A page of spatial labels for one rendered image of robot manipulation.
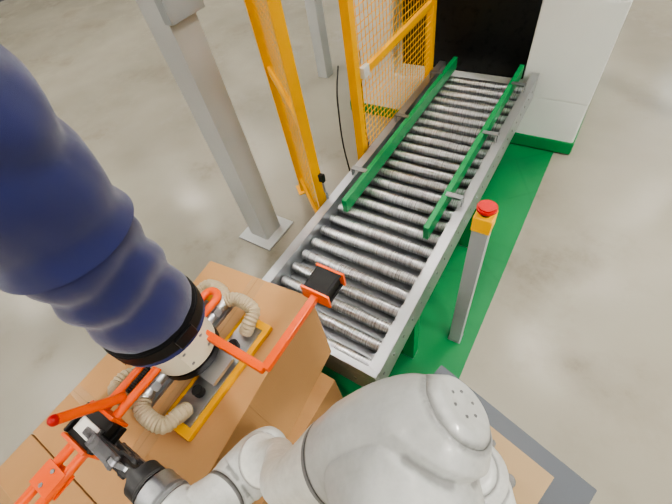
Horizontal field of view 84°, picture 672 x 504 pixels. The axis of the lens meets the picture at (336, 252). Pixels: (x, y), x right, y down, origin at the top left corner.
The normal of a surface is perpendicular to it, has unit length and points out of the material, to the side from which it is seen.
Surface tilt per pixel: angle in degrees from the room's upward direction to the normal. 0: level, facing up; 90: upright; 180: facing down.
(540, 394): 0
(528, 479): 5
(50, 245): 99
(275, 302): 1
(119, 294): 71
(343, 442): 45
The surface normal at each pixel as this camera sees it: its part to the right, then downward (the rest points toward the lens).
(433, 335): -0.15, -0.61
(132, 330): 0.29, 0.51
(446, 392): 0.60, -0.66
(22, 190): 0.80, 0.07
